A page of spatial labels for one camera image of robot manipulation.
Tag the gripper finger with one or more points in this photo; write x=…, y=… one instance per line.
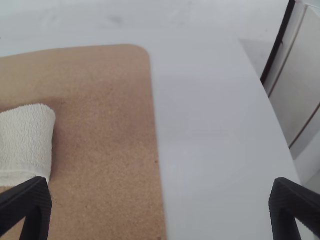
x=285, y=200
x=37, y=200

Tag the pale towel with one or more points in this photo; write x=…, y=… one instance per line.
x=25, y=140

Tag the cork mat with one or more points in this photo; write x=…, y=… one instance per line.
x=105, y=125

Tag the white cabinet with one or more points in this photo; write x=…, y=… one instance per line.
x=297, y=75

